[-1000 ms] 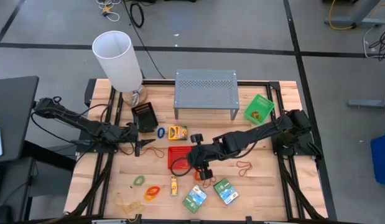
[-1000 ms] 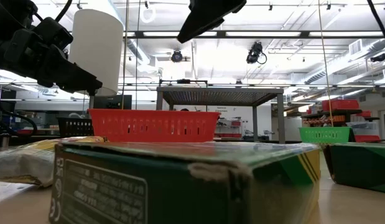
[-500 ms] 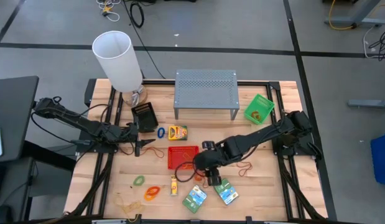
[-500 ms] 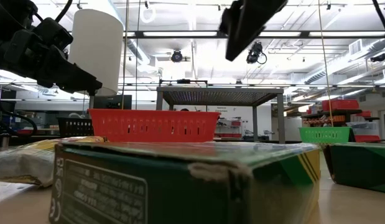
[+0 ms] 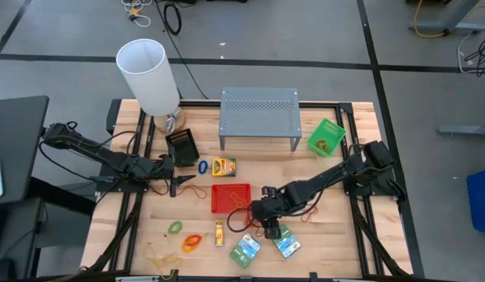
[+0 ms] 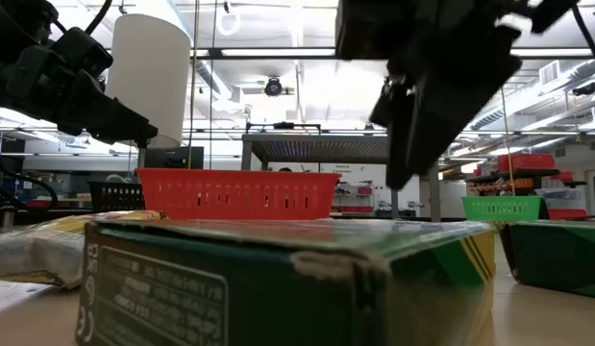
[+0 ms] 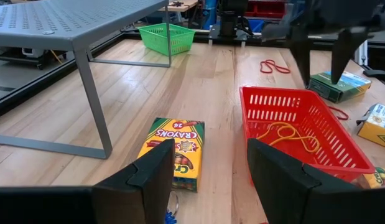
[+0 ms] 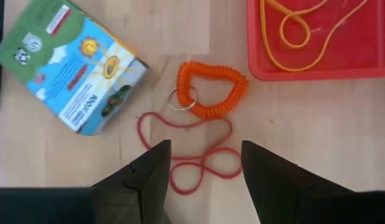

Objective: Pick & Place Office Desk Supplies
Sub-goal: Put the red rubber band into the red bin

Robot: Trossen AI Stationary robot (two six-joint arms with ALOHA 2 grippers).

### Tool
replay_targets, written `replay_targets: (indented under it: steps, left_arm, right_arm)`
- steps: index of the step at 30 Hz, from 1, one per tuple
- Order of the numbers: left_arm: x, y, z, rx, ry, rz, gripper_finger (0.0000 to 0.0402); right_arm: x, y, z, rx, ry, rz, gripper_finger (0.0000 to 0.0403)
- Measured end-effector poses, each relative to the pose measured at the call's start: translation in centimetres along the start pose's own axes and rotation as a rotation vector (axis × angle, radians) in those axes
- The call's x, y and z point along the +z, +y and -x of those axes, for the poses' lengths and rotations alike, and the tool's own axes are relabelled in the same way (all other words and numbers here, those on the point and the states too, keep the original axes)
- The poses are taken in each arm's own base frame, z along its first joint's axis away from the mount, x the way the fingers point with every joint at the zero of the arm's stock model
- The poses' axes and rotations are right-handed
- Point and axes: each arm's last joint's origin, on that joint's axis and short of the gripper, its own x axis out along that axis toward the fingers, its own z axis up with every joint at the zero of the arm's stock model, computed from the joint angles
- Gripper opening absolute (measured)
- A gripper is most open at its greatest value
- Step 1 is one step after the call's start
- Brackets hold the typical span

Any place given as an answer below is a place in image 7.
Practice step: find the grey metal shelf riser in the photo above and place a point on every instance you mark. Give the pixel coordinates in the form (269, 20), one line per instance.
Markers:
(55, 25)

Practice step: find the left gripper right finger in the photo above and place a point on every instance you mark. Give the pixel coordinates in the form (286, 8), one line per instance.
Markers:
(304, 202)

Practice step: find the red storage bin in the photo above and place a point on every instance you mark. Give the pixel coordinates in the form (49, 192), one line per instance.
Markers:
(267, 7)

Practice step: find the red rubber band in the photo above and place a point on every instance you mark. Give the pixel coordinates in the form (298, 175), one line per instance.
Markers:
(347, 116)
(280, 69)

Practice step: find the green plastic basket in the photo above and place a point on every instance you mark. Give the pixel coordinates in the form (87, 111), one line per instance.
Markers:
(167, 39)

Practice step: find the yellow rubber band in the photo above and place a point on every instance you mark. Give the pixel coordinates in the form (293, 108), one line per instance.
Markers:
(281, 123)

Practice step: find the crayon box torn green side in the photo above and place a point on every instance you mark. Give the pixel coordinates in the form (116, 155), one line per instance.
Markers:
(335, 90)

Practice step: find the wooden background table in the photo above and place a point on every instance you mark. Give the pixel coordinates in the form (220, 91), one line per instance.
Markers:
(179, 5)

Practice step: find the blue storage bin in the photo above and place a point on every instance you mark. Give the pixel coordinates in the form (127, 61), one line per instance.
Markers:
(256, 25)

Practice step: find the crinkled snack bag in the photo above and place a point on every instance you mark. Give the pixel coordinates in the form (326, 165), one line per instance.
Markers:
(378, 124)

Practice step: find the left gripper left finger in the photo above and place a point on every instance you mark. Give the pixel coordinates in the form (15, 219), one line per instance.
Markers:
(71, 205)

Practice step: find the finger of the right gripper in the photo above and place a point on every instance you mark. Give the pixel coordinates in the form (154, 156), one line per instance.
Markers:
(302, 53)
(344, 49)

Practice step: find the red plastic basket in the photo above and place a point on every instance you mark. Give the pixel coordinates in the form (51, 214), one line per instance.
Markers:
(335, 130)

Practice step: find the yellow crayon box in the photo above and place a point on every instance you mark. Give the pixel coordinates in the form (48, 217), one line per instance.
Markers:
(375, 179)
(179, 146)

